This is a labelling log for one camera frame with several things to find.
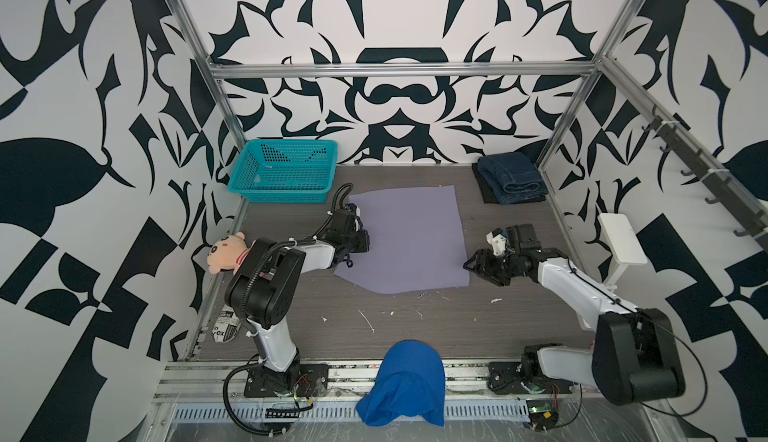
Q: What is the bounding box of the black skirt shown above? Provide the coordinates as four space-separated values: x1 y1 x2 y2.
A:
471 163 499 205

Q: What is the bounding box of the lavender grey skirt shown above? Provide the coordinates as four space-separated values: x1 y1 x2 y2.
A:
334 186 470 295

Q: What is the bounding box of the dark blue denim skirt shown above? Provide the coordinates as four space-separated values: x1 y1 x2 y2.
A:
477 152 549 205

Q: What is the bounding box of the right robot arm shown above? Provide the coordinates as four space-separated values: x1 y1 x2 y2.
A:
463 224 686 405

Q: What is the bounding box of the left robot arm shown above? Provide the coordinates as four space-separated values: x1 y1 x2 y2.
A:
225 202 370 394

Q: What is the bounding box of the white shelf stand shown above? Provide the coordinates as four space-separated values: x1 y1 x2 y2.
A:
598 213 648 291

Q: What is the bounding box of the teal plastic basket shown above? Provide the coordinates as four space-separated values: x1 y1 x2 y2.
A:
228 139 338 204

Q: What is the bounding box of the pink plush toy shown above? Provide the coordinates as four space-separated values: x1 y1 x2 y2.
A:
206 232 250 274

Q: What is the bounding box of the blue cloth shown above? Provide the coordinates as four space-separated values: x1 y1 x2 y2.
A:
356 340 446 427

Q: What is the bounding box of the small green circuit board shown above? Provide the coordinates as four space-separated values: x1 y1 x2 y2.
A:
524 400 559 432

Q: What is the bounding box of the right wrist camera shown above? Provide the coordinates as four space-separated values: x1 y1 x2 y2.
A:
486 228 508 257

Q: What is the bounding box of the black corrugated cable conduit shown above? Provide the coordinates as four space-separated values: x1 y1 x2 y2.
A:
221 182 355 437

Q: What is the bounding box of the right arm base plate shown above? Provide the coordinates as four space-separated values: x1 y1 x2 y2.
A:
487 359 574 395

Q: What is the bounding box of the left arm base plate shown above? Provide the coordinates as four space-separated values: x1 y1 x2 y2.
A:
244 362 330 398

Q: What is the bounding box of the grey wall hook rack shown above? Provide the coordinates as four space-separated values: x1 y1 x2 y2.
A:
643 104 767 252

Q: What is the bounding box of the aluminium frame crossbar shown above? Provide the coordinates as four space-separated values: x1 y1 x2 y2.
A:
208 61 595 79

